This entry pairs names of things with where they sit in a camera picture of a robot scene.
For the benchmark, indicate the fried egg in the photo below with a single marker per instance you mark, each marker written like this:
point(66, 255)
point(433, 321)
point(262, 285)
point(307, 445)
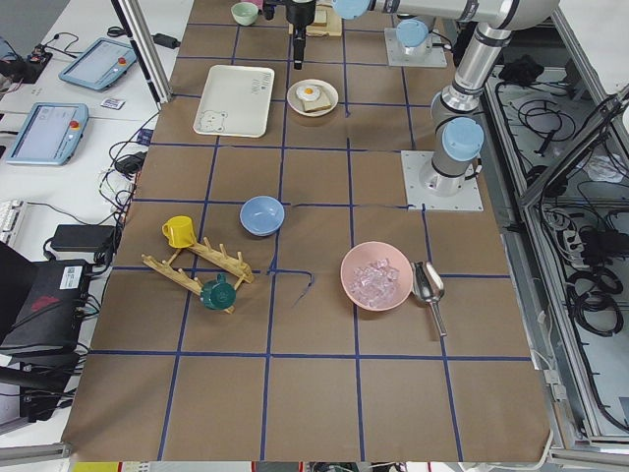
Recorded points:
point(308, 92)

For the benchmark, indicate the far teach pendant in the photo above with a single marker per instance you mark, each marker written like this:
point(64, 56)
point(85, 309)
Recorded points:
point(100, 65)

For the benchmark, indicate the yellow mug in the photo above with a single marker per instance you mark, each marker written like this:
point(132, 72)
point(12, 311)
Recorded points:
point(179, 232)

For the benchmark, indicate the wooden cutting board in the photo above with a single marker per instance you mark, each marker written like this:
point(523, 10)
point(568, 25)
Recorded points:
point(333, 27)

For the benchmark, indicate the large black power brick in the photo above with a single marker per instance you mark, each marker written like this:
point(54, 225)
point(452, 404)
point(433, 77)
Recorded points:
point(81, 238)

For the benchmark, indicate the black power adapter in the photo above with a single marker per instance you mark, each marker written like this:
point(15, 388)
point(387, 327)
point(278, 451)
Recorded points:
point(166, 40)

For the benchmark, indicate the bread slice on plate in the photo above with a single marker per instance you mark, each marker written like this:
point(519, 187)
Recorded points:
point(323, 103)

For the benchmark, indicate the teach pendant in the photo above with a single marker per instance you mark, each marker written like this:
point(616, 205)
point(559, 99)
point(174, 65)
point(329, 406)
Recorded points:
point(100, 65)
point(50, 135)

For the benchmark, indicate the metal scoop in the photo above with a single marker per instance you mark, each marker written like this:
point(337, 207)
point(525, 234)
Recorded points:
point(428, 288)

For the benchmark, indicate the cream bear tray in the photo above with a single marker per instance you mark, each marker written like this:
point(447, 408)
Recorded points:
point(235, 101)

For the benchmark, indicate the black laptop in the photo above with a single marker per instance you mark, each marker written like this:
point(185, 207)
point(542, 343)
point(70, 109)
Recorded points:
point(42, 307)

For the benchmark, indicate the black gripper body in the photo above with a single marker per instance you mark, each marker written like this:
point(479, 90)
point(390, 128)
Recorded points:
point(300, 12)

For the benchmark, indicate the green bowl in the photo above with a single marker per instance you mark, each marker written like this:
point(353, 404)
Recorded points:
point(244, 13)

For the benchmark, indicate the blue bowl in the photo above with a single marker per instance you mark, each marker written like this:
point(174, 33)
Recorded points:
point(262, 215)

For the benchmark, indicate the near teach pendant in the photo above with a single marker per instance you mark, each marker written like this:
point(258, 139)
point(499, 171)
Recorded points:
point(50, 135)

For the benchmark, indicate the pink bowl with ice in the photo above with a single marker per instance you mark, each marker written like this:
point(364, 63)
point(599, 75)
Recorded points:
point(376, 276)

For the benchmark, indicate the small white card box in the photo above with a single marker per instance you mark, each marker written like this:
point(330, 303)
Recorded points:
point(112, 103)

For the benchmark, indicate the white round plate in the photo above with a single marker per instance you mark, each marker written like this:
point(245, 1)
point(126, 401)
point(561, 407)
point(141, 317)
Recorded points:
point(297, 105)

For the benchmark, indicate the dark green mug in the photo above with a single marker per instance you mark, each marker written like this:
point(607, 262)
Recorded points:
point(218, 294)

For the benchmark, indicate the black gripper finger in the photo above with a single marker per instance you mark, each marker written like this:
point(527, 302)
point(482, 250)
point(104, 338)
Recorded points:
point(299, 46)

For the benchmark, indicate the bread slice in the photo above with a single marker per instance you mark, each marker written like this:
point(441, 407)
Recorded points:
point(320, 17)
point(323, 103)

